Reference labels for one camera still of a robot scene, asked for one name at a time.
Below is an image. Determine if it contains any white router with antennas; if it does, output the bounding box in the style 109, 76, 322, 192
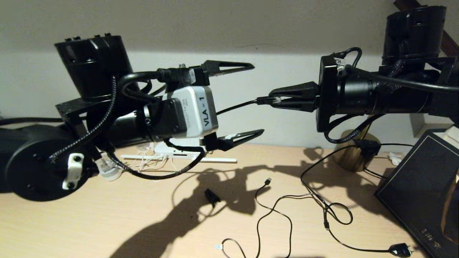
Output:
120, 142, 237, 164

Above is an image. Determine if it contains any small white round device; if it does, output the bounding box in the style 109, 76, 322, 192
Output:
95, 152, 123, 181

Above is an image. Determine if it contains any small black clip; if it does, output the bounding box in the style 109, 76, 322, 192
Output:
204, 188, 222, 208

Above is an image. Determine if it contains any brass desk lamp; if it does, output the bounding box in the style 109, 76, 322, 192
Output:
337, 0, 459, 172

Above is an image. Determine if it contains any white box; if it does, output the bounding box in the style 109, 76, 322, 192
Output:
443, 126, 459, 150

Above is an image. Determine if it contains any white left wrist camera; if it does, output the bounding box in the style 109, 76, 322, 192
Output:
149, 85, 219, 139

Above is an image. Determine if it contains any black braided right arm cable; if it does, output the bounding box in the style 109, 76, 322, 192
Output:
324, 114, 382, 144

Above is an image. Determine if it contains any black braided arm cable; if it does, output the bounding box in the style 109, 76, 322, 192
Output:
324, 114, 382, 144
50, 75, 207, 180

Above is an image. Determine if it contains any black USB cable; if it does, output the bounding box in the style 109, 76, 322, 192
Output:
215, 177, 328, 258

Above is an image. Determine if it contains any black left camera cable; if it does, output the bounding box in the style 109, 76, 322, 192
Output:
118, 69, 201, 104

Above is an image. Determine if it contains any black camera cable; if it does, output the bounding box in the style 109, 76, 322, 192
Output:
337, 47, 459, 92
118, 69, 201, 104

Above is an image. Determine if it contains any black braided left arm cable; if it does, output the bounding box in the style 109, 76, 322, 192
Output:
50, 75, 207, 180

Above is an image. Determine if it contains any black right camera cable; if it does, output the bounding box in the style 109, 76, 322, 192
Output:
337, 47, 459, 92

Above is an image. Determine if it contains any black lamp power cord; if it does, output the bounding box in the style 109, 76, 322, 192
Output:
301, 139, 413, 258

